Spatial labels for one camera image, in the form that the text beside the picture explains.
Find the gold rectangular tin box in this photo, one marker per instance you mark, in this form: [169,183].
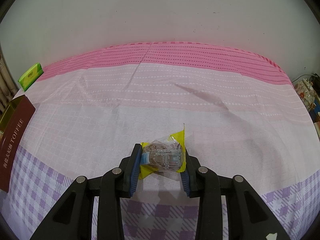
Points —
[15,140]

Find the beige curtain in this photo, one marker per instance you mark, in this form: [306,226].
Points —
[6,85]

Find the yellow candy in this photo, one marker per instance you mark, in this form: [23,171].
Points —
[162,160]

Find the pink purple checked tablecloth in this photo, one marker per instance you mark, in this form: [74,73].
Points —
[175,92]

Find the green tissue pack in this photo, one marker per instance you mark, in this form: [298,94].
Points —
[30,76]

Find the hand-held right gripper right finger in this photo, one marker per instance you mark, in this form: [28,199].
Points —
[187,183]

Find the floral patterned object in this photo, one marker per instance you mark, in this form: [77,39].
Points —
[303,90]

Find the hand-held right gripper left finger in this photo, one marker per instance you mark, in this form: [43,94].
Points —
[136,177]

